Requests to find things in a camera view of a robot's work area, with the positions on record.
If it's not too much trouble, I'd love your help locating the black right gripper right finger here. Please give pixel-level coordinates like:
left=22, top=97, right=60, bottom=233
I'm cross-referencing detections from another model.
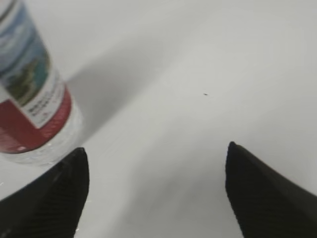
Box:
left=225, top=142, right=317, bottom=238

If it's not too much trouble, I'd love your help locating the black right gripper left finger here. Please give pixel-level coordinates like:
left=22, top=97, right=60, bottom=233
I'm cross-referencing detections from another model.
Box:
left=0, top=148, right=89, bottom=238

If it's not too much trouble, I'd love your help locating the clear plastic water bottle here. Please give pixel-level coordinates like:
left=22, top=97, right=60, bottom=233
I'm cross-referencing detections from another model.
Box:
left=0, top=0, right=83, bottom=165

